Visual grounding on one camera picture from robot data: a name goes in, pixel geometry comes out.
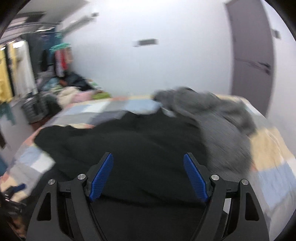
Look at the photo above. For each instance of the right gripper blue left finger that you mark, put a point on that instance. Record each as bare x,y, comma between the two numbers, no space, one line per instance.
97,177

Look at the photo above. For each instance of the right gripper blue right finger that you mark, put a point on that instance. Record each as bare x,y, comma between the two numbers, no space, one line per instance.
199,177

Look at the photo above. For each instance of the black puffer jacket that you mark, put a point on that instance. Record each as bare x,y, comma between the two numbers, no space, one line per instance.
148,195

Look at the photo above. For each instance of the pile of clothes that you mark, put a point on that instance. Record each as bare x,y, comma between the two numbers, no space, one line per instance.
73,88

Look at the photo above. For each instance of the teal clip hanger with clothes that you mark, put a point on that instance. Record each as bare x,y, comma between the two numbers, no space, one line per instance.
62,58

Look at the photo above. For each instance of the grey fleece garment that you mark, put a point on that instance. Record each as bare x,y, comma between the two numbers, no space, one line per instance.
225,125

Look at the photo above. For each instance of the patchwork checkered bed cover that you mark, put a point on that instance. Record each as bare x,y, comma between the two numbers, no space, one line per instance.
272,172

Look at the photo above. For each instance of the grey suitcase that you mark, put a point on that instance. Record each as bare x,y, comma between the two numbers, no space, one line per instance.
34,108

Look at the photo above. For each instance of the white hanging garment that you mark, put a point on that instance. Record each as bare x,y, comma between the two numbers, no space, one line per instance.
24,76

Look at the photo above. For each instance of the yellow hanging garment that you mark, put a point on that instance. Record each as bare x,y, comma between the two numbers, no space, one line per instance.
5,86

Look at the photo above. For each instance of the grey door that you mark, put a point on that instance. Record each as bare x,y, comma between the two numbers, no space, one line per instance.
253,53

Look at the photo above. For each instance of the white air conditioner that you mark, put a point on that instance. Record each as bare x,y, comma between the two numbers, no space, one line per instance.
79,23

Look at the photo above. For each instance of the grey wall switch panel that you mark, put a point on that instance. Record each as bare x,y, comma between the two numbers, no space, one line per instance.
145,42

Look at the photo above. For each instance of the small grey light switch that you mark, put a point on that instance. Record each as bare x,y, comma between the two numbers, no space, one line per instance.
276,34

